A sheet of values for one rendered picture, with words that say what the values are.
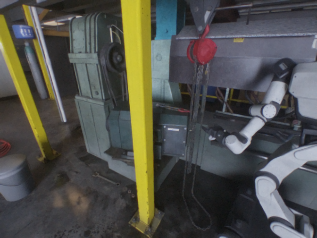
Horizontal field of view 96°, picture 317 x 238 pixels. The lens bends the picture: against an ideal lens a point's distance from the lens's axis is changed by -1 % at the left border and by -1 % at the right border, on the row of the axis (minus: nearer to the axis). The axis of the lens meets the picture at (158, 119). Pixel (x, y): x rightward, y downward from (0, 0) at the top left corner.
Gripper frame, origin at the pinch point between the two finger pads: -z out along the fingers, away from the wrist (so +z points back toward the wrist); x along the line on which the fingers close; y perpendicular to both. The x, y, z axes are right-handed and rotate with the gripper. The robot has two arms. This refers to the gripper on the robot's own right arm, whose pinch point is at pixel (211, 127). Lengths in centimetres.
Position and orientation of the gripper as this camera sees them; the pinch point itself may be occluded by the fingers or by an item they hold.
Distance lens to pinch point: 114.6
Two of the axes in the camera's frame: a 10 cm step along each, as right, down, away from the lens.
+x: 9.5, -1.3, 2.8
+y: 0.0, -9.1, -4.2
